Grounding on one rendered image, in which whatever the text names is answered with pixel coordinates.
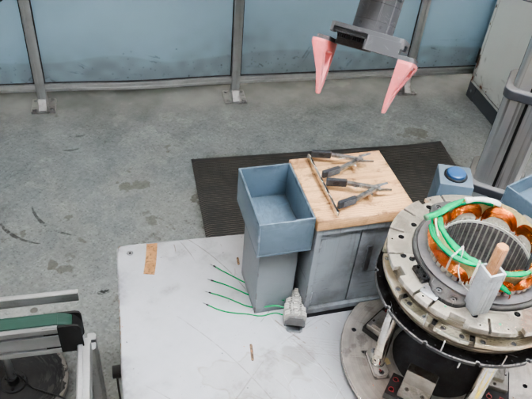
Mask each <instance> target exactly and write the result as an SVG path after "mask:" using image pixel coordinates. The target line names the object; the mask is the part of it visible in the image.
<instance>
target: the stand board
mask: <svg viewBox="0 0 532 399"><path fill-rule="evenodd" d="M366 153H370V155H367V156H364V157H362V158H363V160H374V162H358V163H356V170H355V173H353V172H352V170H351V169H350V167H348V168H346V169H344V170H342V171H340V173H339V174H337V175H334V176H331V178H344V179H348V181H354V182H359V183H364V184H381V183H384V182H388V184H385V185H383V186H381V188H390V189H392V191H381V192H379V191H377V192H373V194H374V197H373V200H372V202H369V200H368V198H367V197H364V198H362V199H361V200H359V201H357V202H356V204H353V205H351V206H348V207H344V208H341V209H338V210H339V212H340V213H339V218H336V216H335V215H334V213H333V210H332V208H331V207H330V205H329V202H328V200H327V199H326V197H325V194H324V193H323V191H322V189H321V186H320V185H319V183H318V181H317V178H316V177H315V175H314V172H313V170H312V169H311V167H310V164H309V162H308V161H307V158H299V159H292V160H289V163H291V165H292V167H293V170H294V172H295V174H296V176H297V178H298V181H299V183H300V185H301V186H302V189H303V191H304V193H305V195H306V198H307V199H308V201H309V204H310V206H311V208H312V210H313V212H314V215H315V217H316V223H315V229H316V231H322V230H333V229H339V228H345V227H352V226H362V225H369V224H375V223H381V222H392V221H393V220H394V219H395V217H396V216H397V215H398V214H399V213H400V212H401V211H402V210H404V208H406V207H407V206H408V205H410V204H411V203H412V201H411V200H410V198H409V196H408V194H407V193H406V191H405V190H404V189H403V187H402V186H401V184H400V182H399V180H398V179H397V178H396V176H395V175H394V173H393V171H392V170H391V168H390V167H389V165H388V164H387V162H386V160H385V159H384V157H383V156H382V155H381V153H380V151H379V150H376V151H368V152H360V153H353V154H346V155H351V156H356V157H357V156H359V154H366ZM312 159H313V161H314V163H315V165H316V167H317V169H318V171H319V173H320V174H321V173H322V170H325V169H329V168H332V167H335V166H341V165H343V164H345V163H347V162H348V160H346V159H338V158H332V157H331V158H312ZM326 187H327V189H328V190H329V192H330V194H331V196H332V198H333V200H334V202H335V204H336V206H337V203H338V201H339V200H343V199H346V198H348V197H350V196H357V195H358V194H360V193H362V192H364V190H365V188H354V187H353V186H348V185H347V186H346V187H336V186H326Z"/></svg>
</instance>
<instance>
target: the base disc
mask: <svg viewBox="0 0 532 399"><path fill-rule="evenodd" d="M383 307H384V306H383V304H382V301H381V299H377V300H372V301H367V302H360V303H358V304H357V305H356V306H355V307H354V309H353V310H352V311H351V313H350V314H349V315H348V318H347V320H346V321H345V324H344V327H343V331H342V334H341V339H340V356H341V362H342V365H343V368H344V373H345V375H346V377H347V380H348V382H349V384H350V386H351V388H352V389H353V391H354V393H355V395H356V396H357V397H358V399H385V398H383V397H382V396H383V394H384V392H385V390H386V387H387V385H388V383H389V381H390V379H391V377H392V375H393V373H395V374H399V375H400V376H402V377H404V376H403V375H402V374H401V372H400V371H399V370H398V368H397V366H396V363H395V362H394V359H393V342H394V340H395V338H396V337H397V335H398V334H399V332H401V331H402V330H403V329H402V328H401V327H399V328H398V329H397V330H396V331H395V333H394V335H393V339H392V342H391V345H390V346H389V351H388V353H387V356H386V358H388V359H389V361H390V362H391V364H389V365H386V366H387V368H388V371H389V373H388V375H387V377H386V378H376V377H375V376H374V375H373V372H372V370H371V366H370V364H369V361H368V358H367V355H366V353H367V350H368V348H375V347H376V344H377V342H376V341H375V340H373V339H372V338H371V337H369V336H368V335H367V334H366V333H365V332H363V331H362V329H363V326H364V325H365V324H366V323H367V322H368V321H369V320H370V319H371V318H372V317H373V316H374V315H375V314H376V313H377V312H378V311H380V310H381V309H382V308H383ZM465 396H466V394H464V395H462V396H459V397H437V396H434V395H432V396H431V399H464V398H465ZM513 397H514V399H532V363H528V362H527V364H526V365H524V366H521V367H513V368H510V369H509V399H513Z"/></svg>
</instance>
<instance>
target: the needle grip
mask: <svg viewBox="0 0 532 399"><path fill-rule="evenodd" d="M508 250H509V246H508V245H506V244H505V243H503V242H501V243H498V244H497V245H496V247H495V249H494V252H493V254H492V256H491V258H490V260H489V262H488V264H487V266H486V269H487V270H488V272H489V273H490V274H491V276H494V275H496V274H497V272H498V271H499V269H500V266H501V264H502V263H503V261H504V258H505V256H506V255H507V252H508Z"/></svg>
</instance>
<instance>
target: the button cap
mask: <svg viewBox="0 0 532 399"><path fill-rule="evenodd" d="M446 174H447V176H449V177H450V178H452V179H454V180H457V181H461V180H464V179H465V178H466V171H465V170H464V169H462V168H460V167H457V166H451V167H450V168H448V170H447V171H446Z"/></svg>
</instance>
